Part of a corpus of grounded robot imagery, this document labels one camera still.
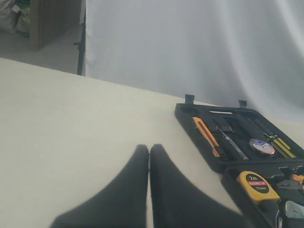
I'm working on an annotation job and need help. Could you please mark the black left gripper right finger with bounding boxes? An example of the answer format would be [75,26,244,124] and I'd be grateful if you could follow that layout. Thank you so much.
[150,144,253,228]

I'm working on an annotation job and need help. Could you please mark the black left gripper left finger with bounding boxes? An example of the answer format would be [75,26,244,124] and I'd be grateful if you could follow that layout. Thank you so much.
[51,144,149,228]

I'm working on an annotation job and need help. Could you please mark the black plastic tool case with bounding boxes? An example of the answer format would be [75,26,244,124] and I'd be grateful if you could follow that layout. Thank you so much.
[174,95,304,228]

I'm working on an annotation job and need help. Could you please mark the PVC insulating tape roll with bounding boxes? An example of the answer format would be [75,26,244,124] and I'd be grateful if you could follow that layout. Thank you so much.
[249,138,275,155]

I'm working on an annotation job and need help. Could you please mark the adjustable wrench black handle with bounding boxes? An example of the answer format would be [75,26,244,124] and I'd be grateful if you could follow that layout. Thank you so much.
[284,200,304,222]

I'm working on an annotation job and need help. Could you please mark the orange utility knife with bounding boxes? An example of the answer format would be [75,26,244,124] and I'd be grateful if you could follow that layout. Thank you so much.
[192,117,220,157]

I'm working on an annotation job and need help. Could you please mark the clear test pen screwdriver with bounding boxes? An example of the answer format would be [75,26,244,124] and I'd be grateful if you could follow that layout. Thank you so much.
[218,127,249,161]

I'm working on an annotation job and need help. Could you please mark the yellow tape measure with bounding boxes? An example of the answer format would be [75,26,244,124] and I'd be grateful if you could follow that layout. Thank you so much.
[236,171,280,204]

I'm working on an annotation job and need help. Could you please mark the yellow black long screwdriver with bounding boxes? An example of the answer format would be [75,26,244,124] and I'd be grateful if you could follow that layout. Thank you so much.
[249,116,297,159]

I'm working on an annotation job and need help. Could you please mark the yellow black short screwdriver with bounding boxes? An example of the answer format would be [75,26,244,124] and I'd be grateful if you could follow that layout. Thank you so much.
[247,117,289,158]

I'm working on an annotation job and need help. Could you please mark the white backdrop cloth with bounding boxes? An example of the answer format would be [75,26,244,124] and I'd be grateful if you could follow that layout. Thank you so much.
[85,0,304,123]

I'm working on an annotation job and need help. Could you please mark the black backdrop stand pole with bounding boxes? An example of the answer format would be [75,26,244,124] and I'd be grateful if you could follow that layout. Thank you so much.
[73,11,86,76]

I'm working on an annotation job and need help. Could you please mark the brown wooden cabinet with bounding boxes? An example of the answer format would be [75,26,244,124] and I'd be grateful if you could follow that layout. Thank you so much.
[29,0,82,51]

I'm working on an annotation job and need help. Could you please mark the green printed bag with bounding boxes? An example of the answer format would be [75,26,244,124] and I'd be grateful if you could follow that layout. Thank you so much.
[16,4,30,38]

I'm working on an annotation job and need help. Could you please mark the white sack bag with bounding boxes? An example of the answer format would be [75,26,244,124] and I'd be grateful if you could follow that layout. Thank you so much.
[0,0,20,33]

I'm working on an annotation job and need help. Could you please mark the orange handled pliers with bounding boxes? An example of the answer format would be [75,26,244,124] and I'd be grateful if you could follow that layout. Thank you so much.
[277,174,304,190]

